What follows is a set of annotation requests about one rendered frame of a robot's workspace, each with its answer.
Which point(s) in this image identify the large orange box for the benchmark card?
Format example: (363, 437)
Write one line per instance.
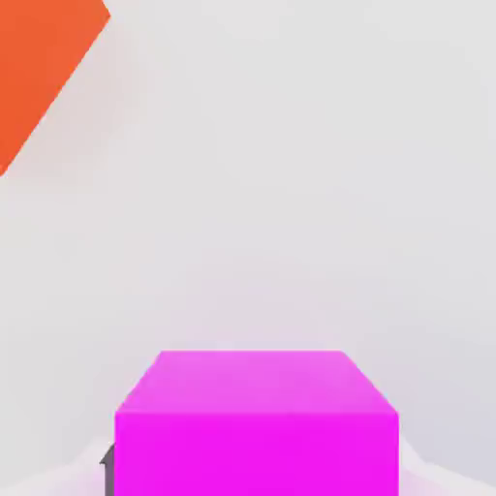
(37, 66)

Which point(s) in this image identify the small magenta cube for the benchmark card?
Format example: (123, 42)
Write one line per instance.
(256, 441)

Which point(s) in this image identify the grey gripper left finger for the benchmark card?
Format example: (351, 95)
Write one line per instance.
(77, 478)

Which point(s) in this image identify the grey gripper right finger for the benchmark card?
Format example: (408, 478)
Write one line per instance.
(430, 476)

